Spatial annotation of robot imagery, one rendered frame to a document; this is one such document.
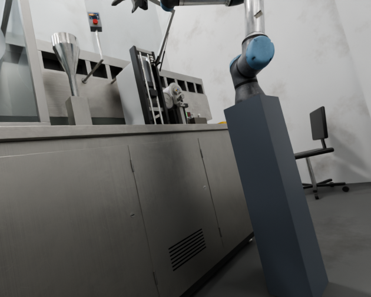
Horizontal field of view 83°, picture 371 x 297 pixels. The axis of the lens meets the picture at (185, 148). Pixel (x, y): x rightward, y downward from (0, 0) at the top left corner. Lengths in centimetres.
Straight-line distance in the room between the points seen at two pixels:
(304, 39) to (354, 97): 100
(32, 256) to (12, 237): 8
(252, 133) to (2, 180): 91
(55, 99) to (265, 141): 126
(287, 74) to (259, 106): 251
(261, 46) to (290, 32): 262
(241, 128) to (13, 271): 95
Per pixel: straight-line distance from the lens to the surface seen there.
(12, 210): 80
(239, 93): 108
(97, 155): 88
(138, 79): 134
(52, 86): 160
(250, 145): 100
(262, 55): 99
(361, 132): 322
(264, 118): 97
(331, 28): 345
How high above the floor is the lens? 67
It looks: 5 degrees up
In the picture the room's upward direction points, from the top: 13 degrees counter-clockwise
